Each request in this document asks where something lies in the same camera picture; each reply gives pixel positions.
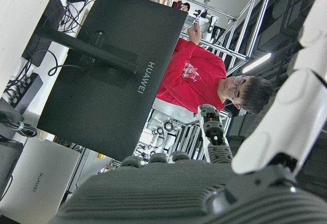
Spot white grey right robot hand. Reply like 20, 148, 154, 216
48, 0, 327, 224

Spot silver Huawei laptop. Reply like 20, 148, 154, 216
0, 138, 82, 223

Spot black Huawei monitor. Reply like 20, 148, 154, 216
36, 0, 189, 163

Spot person in red sweater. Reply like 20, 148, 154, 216
155, 26, 274, 115

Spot black power strip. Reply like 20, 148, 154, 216
7, 72, 44, 113

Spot black monitor stand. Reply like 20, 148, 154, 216
21, 0, 139, 76

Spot white ceiling light strip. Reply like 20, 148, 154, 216
241, 52, 273, 74

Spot person with dark hair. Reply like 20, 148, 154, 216
172, 0, 191, 12

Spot black cable bundle green tie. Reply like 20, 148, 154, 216
0, 113, 39, 138

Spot black monitor cable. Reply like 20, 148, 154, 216
32, 49, 84, 77

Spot aluminium profile frame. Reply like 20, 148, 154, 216
171, 0, 276, 74

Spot tangled black cables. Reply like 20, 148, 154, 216
55, 0, 104, 34

